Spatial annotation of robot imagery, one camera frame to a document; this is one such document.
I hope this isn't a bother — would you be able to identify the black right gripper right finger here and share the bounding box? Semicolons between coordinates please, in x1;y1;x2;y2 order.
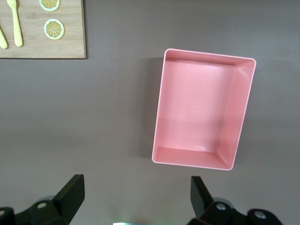
188;176;281;225

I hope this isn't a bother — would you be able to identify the wooden cutting board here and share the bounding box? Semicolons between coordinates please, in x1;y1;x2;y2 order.
0;0;87;59

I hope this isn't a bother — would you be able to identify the yellow plastic knife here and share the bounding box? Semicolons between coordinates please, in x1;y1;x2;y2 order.
0;22;8;49

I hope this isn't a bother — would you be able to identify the yellow plastic fork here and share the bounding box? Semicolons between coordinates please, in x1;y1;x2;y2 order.
6;0;23;47

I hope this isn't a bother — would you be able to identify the brown table cover mat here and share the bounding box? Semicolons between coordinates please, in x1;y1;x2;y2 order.
0;0;300;225

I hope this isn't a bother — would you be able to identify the toy lemon slice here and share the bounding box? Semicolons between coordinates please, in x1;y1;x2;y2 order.
44;18;65;40
38;0;61;12

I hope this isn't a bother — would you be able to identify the pink plastic bin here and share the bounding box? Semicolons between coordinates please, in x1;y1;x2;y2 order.
151;48;256;172

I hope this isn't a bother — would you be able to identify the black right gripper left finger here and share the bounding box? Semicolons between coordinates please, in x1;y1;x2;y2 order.
0;174;85;225

